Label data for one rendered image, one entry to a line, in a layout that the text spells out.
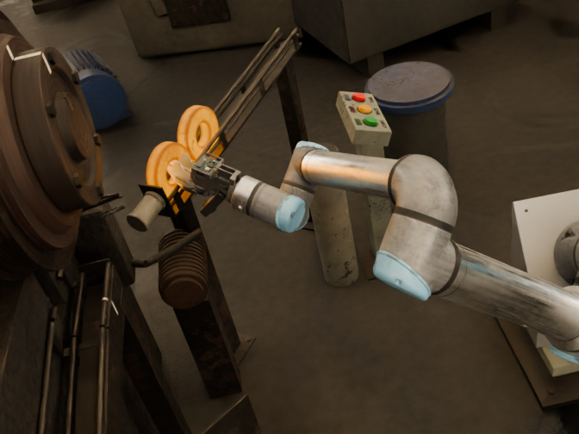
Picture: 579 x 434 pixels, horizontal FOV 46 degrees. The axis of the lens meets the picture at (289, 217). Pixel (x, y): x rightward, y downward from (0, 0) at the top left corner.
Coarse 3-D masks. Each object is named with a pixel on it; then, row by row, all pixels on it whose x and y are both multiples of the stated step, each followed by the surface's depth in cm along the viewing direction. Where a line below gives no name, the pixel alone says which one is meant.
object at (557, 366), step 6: (540, 348) 187; (546, 348) 186; (540, 354) 188; (546, 354) 184; (552, 354) 184; (546, 360) 184; (552, 360) 182; (558, 360) 182; (564, 360) 182; (552, 366) 181; (558, 366) 181; (564, 366) 181; (570, 366) 181; (576, 366) 181; (552, 372) 182; (558, 372) 182; (564, 372) 182; (570, 372) 182
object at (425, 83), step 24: (384, 72) 255; (408, 72) 252; (432, 72) 248; (384, 96) 242; (408, 96) 239; (432, 96) 236; (408, 120) 243; (432, 120) 244; (408, 144) 249; (432, 144) 250
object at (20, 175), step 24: (0, 24) 114; (0, 48) 107; (24, 48) 117; (0, 72) 104; (0, 96) 102; (0, 120) 102; (0, 144) 102; (0, 168) 100; (24, 168) 104; (0, 192) 102; (24, 192) 105; (24, 216) 105; (48, 216) 111; (72, 216) 122; (48, 240) 112; (72, 240) 125
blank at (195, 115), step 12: (192, 108) 183; (204, 108) 185; (180, 120) 182; (192, 120) 181; (204, 120) 186; (216, 120) 191; (180, 132) 181; (192, 132) 182; (204, 132) 190; (192, 144) 183; (204, 144) 189; (192, 156) 184
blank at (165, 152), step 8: (160, 144) 175; (168, 144) 175; (176, 144) 177; (152, 152) 173; (160, 152) 172; (168, 152) 174; (176, 152) 177; (184, 152) 181; (152, 160) 172; (160, 160) 172; (168, 160) 175; (176, 160) 179; (152, 168) 172; (160, 168) 173; (152, 176) 172; (160, 176) 173; (152, 184) 173; (160, 184) 174; (168, 184) 177; (176, 184) 180; (168, 192) 177
